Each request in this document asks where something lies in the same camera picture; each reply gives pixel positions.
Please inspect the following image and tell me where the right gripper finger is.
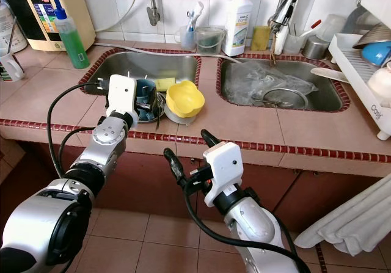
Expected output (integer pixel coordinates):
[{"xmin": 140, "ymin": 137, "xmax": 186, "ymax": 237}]
[
  {"xmin": 162, "ymin": 147, "xmax": 191, "ymax": 194},
  {"xmin": 200, "ymin": 128, "xmax": 221, "ymax": 151}
]

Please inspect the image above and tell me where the shallow stainless steel bowl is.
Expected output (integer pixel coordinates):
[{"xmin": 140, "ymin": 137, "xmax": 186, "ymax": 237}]
[{"xmin": 134, "ymin": 93, "xmax": 167, "ymax": 126}]

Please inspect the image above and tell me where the teal plastic mug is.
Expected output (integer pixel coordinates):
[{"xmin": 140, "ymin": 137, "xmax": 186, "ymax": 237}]
[{"xmin": 137, "ymin": 79, "xmax": 158, "ymax": 112}]

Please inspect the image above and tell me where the yellow plastic suction bowl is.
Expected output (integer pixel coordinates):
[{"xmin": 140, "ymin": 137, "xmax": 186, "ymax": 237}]
[{"xmin": 164, "ymin": 81, "xmax": 206, "ymax": 126}]

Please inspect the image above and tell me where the chrome kitchen faucet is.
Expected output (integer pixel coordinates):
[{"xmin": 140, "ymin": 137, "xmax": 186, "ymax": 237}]
[{"xmin": 268, "ymin": 0, "xmax": 306, "ymax": 66}]

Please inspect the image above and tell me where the dark red base cabinet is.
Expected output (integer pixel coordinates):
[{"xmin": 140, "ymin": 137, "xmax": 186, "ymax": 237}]
[{"xmin": 0, "ymin": 126, "xmax": 391, "ymax": 231}]

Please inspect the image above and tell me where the clear plastic bag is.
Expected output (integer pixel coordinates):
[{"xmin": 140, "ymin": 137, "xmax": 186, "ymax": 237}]
[{"xmin": 223, "ymin": 62, "xmax": 312, "ymax": 103}]

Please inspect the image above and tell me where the clear toothbrush cup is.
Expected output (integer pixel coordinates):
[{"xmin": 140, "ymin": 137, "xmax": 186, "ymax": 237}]
[{"xmin": 174, "ymin": 24, "xmax": 197, "ymax": 51}]

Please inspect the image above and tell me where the green dish soap bottle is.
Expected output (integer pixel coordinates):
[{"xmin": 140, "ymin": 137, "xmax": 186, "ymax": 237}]
[{"xmin": 53, "ymin": 7, "xmax": 90, "ymax": 70}]

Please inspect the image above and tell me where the blue toothbrush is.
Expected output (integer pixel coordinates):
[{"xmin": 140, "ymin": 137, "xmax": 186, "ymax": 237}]
[{"xmin": 185, "ymin": 10, "xmax": 197, "ymax": 34}]

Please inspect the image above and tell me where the white bottle yellow cap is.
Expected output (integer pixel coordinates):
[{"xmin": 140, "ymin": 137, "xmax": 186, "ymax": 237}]
[{"xmin": 223, "ymin": 0, "xmax": 255, "ymax": 57}]

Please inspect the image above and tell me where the clear plastic cup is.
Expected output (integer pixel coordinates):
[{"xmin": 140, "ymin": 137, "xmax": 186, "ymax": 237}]
[{"xmin": 284, "ymin": 34, "xmax": 306, "ymax": 55}]

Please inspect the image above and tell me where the white plastic ladle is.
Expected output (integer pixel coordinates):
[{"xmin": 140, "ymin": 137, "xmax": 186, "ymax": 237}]
[{"xmin": 310, "ymin": 67, "xmax": 352, "ymax": 84}]

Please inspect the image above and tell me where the small steel cup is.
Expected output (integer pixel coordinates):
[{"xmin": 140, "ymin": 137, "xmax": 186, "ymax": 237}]
[{"xmin": 302, "ymin": 35, "xmax": 331, "ymax": 60}]

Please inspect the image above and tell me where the white printed mug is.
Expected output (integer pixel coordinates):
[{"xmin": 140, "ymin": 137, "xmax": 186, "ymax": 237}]
[{"xmin": 0, "ymin": 52, "xmax": 25, "ymax": 82}]

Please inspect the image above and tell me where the beige water ionizer appliance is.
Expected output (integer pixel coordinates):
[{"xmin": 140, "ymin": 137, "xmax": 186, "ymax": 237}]
[{"xmin": 0, "ymin": 0, "xmax": 97, "ymax": 53}]

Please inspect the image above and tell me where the white hanging towel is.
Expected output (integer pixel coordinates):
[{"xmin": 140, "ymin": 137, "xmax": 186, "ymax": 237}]
[{"xmin": 293, "ymin": 175, "xmax": 391, "ymax": 255}]

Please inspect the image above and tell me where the red white utensil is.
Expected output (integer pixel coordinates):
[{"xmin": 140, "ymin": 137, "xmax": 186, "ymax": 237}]
[{"xmin": 299, "ymin": 20, "xmax": 323, "ymax": 38}]

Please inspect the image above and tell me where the white plastic dish rack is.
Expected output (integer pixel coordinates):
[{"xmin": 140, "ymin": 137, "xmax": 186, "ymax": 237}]
[{"xmin": 329, "ymin": 0, "xmax": 391, "ymax": 140}]

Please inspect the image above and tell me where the large white plastic jar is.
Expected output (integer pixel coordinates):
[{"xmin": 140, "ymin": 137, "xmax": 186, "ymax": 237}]
[{"xmin": 0, "ymin": 1, "xmax": 28, "ymax": 54}]

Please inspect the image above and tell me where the translucent plastic container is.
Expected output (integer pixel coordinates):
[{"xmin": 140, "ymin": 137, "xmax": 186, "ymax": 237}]
[{"xmin": 318, "ymin": 13, "xmax": 349, "ymax": 42}]

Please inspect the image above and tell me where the white plastic cup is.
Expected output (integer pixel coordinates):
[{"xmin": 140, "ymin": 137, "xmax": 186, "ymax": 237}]
[{"xmin": 367, "ymin": 62, "xmax": 391, "ymax": 109}]

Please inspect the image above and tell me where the blue plastic bowl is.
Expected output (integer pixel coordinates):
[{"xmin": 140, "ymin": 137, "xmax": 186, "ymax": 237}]
[{"xmin": 360, "ymin": 41, "xmax": 391, "ymax": 67}]

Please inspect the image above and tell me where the large steel bowl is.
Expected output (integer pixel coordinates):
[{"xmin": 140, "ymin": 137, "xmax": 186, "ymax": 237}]
[{"xmin": 351, "ymin": 23, "xmax": 391, "ymax": 49}]

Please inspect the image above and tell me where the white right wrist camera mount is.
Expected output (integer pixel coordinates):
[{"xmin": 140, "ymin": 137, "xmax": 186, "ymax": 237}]
[{"xmin": 202, "ymin": 142, "xmax": 244, "ymax": 208}]

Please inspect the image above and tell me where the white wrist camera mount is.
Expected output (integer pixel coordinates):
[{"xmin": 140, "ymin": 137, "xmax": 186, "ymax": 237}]
[
  {"xmin": 107, "ymin": 75, "xmax": 139, "ymax": 127},
  {"xmin": 202, "ymin": 142, "xmax": 244, "ymax": 208}
]

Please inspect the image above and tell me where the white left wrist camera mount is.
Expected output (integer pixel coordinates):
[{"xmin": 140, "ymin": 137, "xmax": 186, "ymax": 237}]
[{"xmin": 107, "ymin": 75, "xmax": 139, "ymax": 127}]

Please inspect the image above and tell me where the short black left arm cable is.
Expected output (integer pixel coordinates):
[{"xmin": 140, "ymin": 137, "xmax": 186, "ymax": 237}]
[{"xmin": 57, "ymin": 126, "xmax": 98, "ymax": 164}]

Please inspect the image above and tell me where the long black left arm cable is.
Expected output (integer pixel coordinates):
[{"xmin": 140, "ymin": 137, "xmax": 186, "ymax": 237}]
[{"xmin": 46, "ymin": 82, "xmax": 112, "ymax": 182}]

